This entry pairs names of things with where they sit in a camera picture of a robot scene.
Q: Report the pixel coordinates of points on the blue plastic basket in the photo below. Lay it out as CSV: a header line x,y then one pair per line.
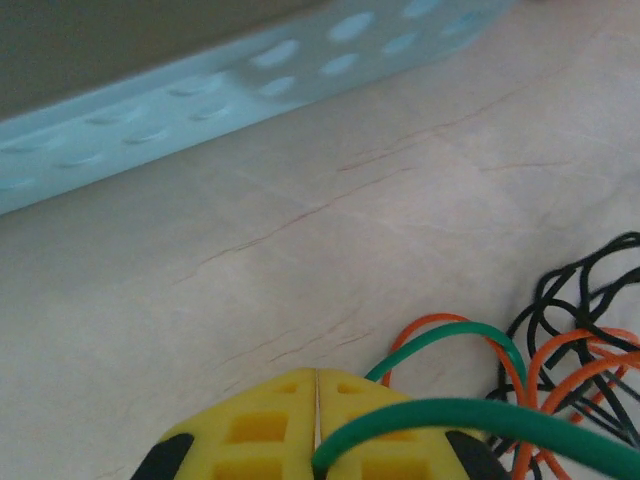
x,y
150,115

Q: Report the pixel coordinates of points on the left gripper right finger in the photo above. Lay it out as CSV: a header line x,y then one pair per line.
x,y
390,450

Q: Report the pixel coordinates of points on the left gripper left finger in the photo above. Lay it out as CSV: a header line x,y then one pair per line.
x,y
250,435

